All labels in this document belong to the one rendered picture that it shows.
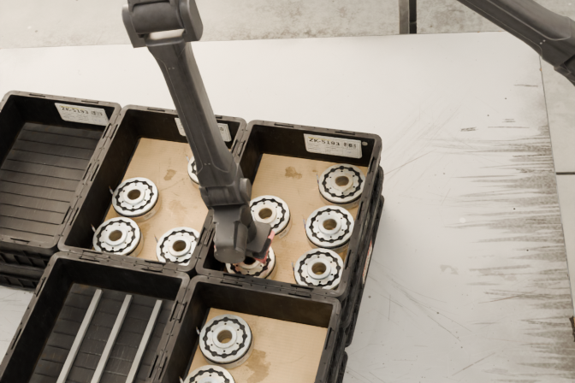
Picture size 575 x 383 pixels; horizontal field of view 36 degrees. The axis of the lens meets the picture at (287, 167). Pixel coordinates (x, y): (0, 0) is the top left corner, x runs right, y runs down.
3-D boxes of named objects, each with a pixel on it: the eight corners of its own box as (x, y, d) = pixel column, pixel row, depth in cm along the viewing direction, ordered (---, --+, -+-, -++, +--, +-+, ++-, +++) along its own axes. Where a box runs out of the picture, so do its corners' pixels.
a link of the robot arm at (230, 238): (246, 173, 159) (201, 177, 161) (240, 228, 153) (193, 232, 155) (263, 209, 169) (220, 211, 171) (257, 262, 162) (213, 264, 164)
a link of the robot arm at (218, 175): (192, -13, 135) (127, -4, 138) (186, 8, 131) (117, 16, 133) (257, 186, 164) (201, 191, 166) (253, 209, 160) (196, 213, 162)
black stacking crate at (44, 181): (25, 122, 219) (8, 91, 210) (136, 136, 212) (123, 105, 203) (-49, 257, 197) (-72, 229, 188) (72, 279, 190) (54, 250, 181)
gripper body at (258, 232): (262, 256, 172) (256, 238, 166) (214, 245, 175) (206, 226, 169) (273, 229, 175) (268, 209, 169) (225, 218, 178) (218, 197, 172)
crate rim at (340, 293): (250, 125, 197) (248, 118, 195) (383, 141, 190) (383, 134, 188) (195, 279, 175) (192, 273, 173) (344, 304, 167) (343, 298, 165)
